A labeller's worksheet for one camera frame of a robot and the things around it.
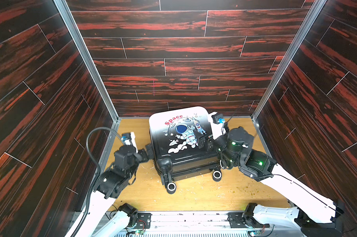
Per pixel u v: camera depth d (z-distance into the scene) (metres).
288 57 0.84
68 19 0.70
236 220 0.74
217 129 0.47
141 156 0.49
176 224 0.74
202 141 0.54
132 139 0.59
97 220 0.44
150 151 0.61
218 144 0.53
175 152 0.74
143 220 0.73
